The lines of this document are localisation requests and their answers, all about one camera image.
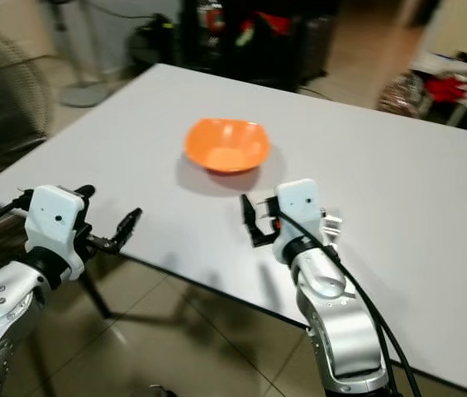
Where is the orange plastic bowl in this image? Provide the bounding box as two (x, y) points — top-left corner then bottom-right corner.
(183, 117), (271, 175)

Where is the black floor fan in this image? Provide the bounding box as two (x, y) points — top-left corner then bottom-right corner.
(0, 21), (54, 179)

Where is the black cluttered shelf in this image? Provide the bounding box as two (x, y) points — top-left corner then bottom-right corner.
(179, 0), (304, 88)

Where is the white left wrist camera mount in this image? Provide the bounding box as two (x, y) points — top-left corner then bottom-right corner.
(25, 184), (90, 280)

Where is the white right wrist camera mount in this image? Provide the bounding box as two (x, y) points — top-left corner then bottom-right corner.
(273, 179), (323, 265)

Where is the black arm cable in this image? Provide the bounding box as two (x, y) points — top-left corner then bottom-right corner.
(0, 192), (36, 241)
(279, 212), (424, 397)

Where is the black table leg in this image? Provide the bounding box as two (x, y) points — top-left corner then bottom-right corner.
(78, 271), (112, 319)

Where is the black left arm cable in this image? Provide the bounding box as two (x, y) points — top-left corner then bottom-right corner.
(0, 192), (36, 241)

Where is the patterned bag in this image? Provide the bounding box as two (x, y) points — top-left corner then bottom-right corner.
(378, 73), (426, 112)

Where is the black suitcase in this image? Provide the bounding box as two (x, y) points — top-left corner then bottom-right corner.
(299, 4), (341, 84)

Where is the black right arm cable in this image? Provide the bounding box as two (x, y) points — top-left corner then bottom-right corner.
(279, 212), (424, 397)

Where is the red cloth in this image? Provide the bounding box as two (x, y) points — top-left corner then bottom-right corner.
(425, 74), (467, 102)

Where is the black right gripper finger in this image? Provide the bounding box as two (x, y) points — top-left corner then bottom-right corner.
(239, 194), (260, 246)

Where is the black round side table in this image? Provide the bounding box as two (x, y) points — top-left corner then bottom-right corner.
(130, 15), (184, 75)

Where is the grey fan stand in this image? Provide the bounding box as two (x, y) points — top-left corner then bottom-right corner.
(47, 0), (112, 108)

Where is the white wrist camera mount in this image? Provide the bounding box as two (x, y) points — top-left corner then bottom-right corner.
(273, 179), (323, 265)
(25, 184), (90, 280)

